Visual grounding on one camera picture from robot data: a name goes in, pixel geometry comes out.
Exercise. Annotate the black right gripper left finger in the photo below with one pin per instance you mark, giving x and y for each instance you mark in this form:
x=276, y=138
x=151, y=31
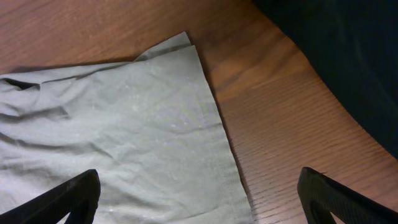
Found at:
x=76, y=199

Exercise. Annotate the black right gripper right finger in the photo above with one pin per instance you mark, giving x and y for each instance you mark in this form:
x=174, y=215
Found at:
x=323, y=199

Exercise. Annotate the khaki shorts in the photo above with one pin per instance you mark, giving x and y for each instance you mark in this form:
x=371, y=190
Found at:
x=150, y=128

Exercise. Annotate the black garment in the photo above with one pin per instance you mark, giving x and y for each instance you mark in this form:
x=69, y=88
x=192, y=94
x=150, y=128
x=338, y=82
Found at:
x=352, y=45

